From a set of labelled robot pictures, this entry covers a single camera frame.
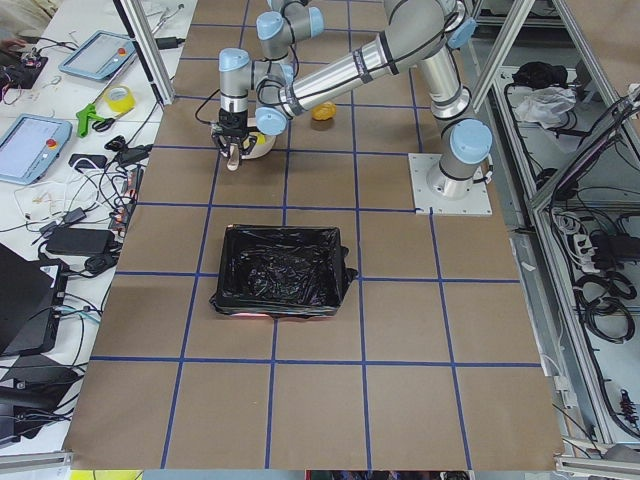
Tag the black lined trash bin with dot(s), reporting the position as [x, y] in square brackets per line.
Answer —
[280, 272]

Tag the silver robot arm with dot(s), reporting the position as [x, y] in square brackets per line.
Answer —
[264, 95]
[284, 25]

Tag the aluminium frame post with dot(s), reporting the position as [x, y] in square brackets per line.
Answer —
[133, 17]

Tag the black laptop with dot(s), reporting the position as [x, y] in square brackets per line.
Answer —
[31, 292]

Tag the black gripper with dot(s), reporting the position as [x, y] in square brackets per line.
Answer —
[233, 122]

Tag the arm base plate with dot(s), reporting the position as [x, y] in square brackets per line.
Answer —
[434, 193]

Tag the beige plastic dustpan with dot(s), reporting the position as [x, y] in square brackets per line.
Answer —
[256, 145]

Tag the brown potato toy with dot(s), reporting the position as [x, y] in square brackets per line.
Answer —
[324, 111]

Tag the blue teach pendant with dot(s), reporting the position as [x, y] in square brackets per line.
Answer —
[30, 146]
[99, 57]

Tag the blue teach pendant near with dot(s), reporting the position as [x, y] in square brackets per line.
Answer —
[30, 146]

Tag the green handled grabber tool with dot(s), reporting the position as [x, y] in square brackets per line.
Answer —
[84, 117]

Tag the blue teach pendant far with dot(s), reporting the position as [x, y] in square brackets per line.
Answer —
[99, 57]

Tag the yellow tape roll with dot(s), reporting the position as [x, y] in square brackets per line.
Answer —
[120, 99]

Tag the black power adapter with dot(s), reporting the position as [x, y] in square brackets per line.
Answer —
[80, 242]

